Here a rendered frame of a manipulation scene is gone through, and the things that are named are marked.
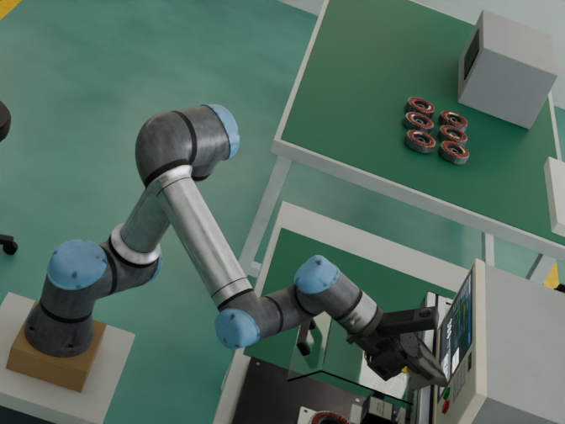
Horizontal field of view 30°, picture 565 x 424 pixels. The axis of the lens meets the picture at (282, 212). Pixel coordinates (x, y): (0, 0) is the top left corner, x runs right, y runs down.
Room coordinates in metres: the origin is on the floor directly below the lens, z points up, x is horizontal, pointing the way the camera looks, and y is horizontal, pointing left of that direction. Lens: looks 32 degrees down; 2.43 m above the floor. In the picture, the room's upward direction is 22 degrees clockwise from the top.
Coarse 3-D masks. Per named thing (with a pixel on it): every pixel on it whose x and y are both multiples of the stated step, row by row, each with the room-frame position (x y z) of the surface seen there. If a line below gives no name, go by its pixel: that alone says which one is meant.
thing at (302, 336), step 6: (312, 318) 1.86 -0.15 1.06; (306, 324) 1.82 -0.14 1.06; (312, 324) 1.85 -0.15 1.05; (300, 330) 1.81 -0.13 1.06; (306, 330) 1.80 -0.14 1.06; (300, 336) 1.78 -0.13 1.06; (306, 336) 1.79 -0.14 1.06; (300, 342) 1.76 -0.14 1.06; (306, 342) 1.77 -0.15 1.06; (300, 348) 1.76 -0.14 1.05; (306, 348) 1.76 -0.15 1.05; (306, 354) 1.76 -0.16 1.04
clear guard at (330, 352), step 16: (320, 320) 1.88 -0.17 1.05; (320, 336) 1.82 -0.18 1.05; (336, 336) 1.82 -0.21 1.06; (320, 352) 1.76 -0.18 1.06; (336, 352) 1.77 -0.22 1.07; (352, 352) 1.79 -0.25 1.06; (304, 368) 1.71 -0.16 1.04; (320, 368) 1.70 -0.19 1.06; (336, 368) 1.72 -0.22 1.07; (352, 368) 1.74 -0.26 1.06; (368, 368) 1.76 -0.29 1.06; (368, 384) 1.71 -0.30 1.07; (384, 384) 1.73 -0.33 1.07; (400, 384) 1.75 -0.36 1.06; (400, 400) 1.70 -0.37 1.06
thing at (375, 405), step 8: (368, 400) 1.84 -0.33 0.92; (376, 400) 1.85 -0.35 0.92; (384, 400) 1.86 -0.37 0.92; (352, 408) 1.84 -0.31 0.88; (360, 408) 1.85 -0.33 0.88; (368, 408) 1.81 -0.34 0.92; (376, 408) 1.82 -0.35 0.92; (384, 408) 1.83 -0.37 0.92; (392, 408) 1.84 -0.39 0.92; (352, 416) 1.81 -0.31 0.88; (360, 416) 1.82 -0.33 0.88; (368, 416) 1.79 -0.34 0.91; (376, 416) 1.80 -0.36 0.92; (384, 416) 1.80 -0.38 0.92; (392, 416) 1.81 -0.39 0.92
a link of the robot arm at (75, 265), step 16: (80, 240) 1.83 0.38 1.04; (64, 256) 1.77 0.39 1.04; (80, 256) 1.78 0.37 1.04; (96, 256) 1.80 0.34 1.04; (48, 272) 1.75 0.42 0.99; (64, 272) 1.73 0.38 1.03; (80, 272) 1.74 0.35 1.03; (96, 272) 1.76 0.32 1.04; (112, 272) 1.81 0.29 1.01; (48, 288) 1.74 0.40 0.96; (64, 288) 1.72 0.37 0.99; (80, 288) 1.73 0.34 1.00; (96, 288) 1.76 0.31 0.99; (112, 288) 1.80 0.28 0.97; (48, 304) 1.73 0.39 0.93; (64, 304) 1.73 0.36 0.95; (80, 304) 1.74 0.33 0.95
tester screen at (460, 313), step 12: (468, 276) 1.90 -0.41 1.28; (468, 288) 1.85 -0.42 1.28; (456, 300) 1.89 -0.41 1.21; (468, 300) 1.81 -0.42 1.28; (456, 312) 1.85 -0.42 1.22; (468, 312) 1.77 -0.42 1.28; (456, 324) 1.81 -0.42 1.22; (468, 324) 1.73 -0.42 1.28; (456, 336) 1.76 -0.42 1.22; (468, 336) 1.69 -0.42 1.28
